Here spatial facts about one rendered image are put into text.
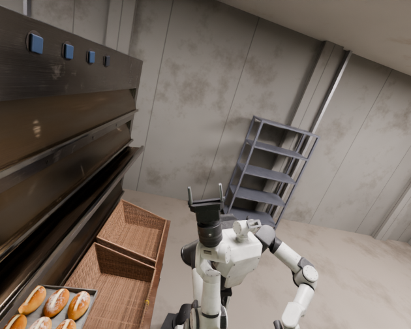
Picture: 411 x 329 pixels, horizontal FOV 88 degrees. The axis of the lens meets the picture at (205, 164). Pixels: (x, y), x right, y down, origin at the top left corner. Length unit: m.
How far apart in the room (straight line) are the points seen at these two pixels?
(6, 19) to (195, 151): 3.21
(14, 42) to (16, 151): 0.28
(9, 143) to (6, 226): 0.27
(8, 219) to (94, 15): 3.17
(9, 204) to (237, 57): 3.25
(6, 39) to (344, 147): 4.59
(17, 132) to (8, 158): 0.08
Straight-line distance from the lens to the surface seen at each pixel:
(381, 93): 4.86
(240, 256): 1.13
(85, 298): 1.04
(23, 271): 0.91
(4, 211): 0.90
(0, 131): 0.78
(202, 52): 3.53
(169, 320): 2.29
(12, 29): 0.76
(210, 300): 0.89
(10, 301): 0.81
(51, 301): 1.05
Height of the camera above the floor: 2.07
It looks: 20 degrees down
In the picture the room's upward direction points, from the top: 17 degrees clockwise
